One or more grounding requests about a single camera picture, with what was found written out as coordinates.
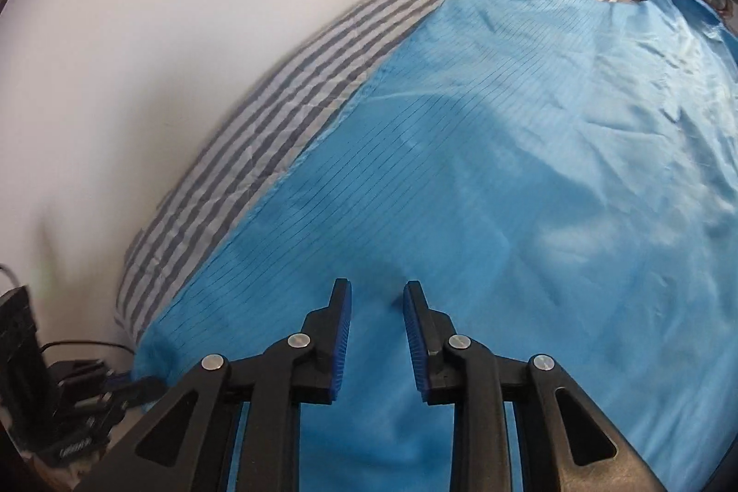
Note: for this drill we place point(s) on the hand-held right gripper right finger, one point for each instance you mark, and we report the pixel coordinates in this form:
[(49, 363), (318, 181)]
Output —
[(414, 348)]

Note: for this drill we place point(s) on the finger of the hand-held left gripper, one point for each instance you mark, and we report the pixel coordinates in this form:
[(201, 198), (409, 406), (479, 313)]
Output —
[(141, 389)]

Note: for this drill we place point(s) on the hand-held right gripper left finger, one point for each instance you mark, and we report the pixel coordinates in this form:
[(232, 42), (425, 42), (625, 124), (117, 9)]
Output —
[(340, 348)]

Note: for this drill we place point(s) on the light blue pinstriped coat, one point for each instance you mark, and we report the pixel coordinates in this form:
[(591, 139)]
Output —
[(490, 152)]

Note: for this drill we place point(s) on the blue white striped blanket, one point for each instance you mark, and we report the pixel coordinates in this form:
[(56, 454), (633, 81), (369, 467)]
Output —
[(242, 146)]

